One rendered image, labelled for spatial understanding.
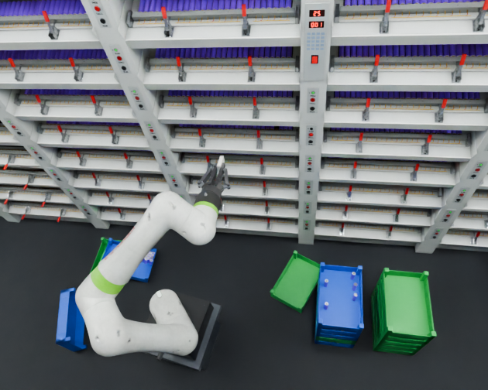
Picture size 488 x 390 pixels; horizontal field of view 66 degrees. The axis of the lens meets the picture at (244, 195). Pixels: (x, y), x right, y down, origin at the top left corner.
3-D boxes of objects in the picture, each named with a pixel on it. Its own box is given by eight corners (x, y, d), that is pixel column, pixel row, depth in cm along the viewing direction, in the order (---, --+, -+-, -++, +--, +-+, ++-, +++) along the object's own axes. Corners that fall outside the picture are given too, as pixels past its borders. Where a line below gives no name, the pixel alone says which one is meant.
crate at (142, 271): (156, 253, 247) (156, 248, 240) (147, 282, 236) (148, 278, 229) (109, 242, 242) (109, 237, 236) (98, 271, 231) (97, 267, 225)
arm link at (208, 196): (216, 200, 129) (190, 199, 130) (220, 223, 137) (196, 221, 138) (219, 188, 133) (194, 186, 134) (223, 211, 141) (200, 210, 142)
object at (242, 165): (299, 180, 186) (298, 171, 173) (182, 175, 197) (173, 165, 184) (301, 141, 191) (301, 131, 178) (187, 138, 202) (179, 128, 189)
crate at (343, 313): (361, 333, 175) (364, 328, 168) (317, 327, 179) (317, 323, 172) (360, 271, 191) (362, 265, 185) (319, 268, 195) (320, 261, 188)
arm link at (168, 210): (130, 271, 137) (126, 290, 127) (102, 254, 132) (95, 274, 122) (192, 198, 128) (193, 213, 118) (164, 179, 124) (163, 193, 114)
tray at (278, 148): (299, 155, 171) (299, 148, 162) (172, 151, 182) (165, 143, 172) (302, 115, 176) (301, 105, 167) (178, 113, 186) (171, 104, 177)
